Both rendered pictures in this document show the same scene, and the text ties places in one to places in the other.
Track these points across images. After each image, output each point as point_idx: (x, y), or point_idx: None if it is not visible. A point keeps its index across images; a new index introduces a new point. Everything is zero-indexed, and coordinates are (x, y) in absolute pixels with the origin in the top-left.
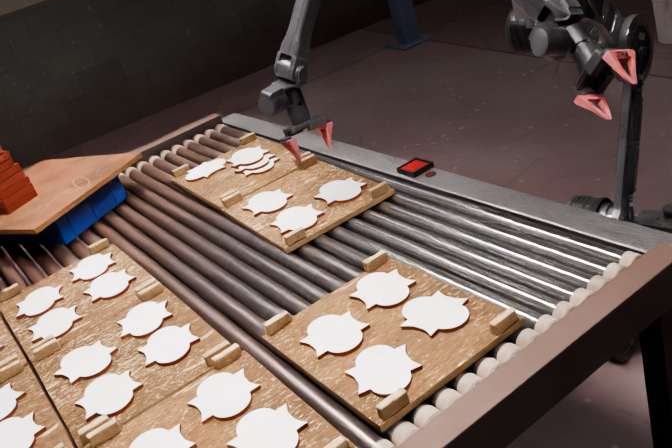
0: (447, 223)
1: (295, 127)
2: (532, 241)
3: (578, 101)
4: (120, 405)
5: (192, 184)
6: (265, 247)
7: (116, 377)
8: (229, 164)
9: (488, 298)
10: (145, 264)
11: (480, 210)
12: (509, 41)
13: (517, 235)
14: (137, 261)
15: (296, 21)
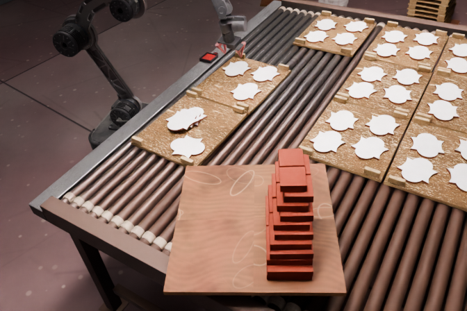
0: (262, 39)
1: (239, 37)
2: (275, 21)
3: None
4: (409, 69)
5: (209, 146)
6: (285, 82)
7: (398, 78)
8: (179, 137)
9: (309, 23)
10: (310, 125)
11: (252, 35)
12: (131, 14)
13: (271, 24)
14: (306, 133)
15: None
